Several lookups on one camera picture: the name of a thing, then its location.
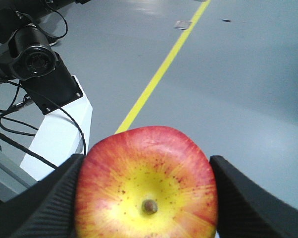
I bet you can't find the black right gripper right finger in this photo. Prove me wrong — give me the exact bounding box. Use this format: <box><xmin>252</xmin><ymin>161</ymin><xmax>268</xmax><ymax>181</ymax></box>
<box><xmin>210</xmin><ymin>155</ymin><xmax>298</xmax><ymax>238</ymax></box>

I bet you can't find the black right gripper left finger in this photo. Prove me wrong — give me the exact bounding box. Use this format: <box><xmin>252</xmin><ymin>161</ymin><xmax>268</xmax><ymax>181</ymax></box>
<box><xmin>0</xmin><ymin>154</ymin><xmax>84</xmax><ymax>238</ymax></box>

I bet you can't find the red yellow apple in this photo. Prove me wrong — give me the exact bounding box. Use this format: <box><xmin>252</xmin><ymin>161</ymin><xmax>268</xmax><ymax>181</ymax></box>
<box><xmin>74</xmin><ymin>126</ymin><xmax>218</xmax><ymax>238</ymax></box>

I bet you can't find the white robot body panel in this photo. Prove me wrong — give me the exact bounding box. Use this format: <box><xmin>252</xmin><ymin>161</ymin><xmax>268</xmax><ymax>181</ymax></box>
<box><xmin>19</xmin><ymin>74</ymin><xmax>93</xmax><ymax>181</ymax></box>

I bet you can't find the black camera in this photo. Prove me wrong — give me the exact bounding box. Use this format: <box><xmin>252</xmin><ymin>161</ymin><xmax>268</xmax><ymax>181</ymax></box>
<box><xmin>10</xmin><ymin>26</ymin><xmax>83</xmax><ymax>115</ymax></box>

